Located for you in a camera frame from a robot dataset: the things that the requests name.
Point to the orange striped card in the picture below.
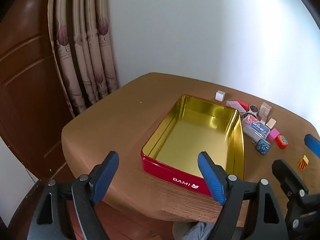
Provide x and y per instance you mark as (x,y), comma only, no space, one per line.
(303,162)

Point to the clear pink plastic case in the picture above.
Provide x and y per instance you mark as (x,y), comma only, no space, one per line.
(235,105)

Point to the gold rectangular block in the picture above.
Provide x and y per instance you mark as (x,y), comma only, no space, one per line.
(271,123)

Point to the pink eraser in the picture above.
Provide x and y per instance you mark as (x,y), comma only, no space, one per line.
(273,133)

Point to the orange tape measure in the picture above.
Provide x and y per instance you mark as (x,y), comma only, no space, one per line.
(282,141)

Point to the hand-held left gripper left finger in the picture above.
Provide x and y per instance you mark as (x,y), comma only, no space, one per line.
(105,177)

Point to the brown wooden door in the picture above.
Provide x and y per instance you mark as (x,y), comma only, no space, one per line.
(27,92)

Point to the blue denim trousers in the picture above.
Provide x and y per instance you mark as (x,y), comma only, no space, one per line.
(197,231)

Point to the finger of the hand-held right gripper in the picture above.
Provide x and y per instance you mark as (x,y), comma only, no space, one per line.
(312,144)
(287,177)

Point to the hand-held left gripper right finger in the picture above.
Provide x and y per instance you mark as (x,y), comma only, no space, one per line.
(211,180)

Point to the red tin box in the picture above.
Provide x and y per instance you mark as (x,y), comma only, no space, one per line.
(190,140)

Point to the blue patterned pouch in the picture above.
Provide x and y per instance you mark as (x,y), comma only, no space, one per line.
(262,146)

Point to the beige leaf-print curtain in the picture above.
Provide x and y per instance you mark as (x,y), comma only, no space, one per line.
(82,42)

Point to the silver metal clip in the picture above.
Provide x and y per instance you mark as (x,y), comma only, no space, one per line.
(252,110)

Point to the small white cube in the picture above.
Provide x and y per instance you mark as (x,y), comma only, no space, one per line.
(220,95)

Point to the clear box with blue label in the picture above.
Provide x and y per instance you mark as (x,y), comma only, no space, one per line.
(256,127)

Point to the clear plastic hook packet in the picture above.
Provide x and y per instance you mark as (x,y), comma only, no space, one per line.
(265,110)

